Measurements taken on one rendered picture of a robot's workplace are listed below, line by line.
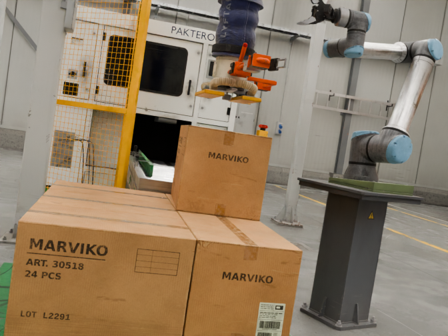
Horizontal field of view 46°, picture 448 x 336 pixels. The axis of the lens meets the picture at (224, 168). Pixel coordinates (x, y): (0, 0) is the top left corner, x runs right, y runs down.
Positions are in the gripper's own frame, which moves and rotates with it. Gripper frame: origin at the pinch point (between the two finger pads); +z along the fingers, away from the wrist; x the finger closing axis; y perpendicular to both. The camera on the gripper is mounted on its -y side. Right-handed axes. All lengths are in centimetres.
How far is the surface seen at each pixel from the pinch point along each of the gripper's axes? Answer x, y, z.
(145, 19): 6, 136, 68
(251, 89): -41.0, 8.4, 15.0
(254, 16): -4.0, 18.6, 16.8
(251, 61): -34, -30, 26
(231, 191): -91, -5, 21
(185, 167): -83, -4, 43
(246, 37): -15.1, 17.2, 19.6
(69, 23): -7, 126, 116
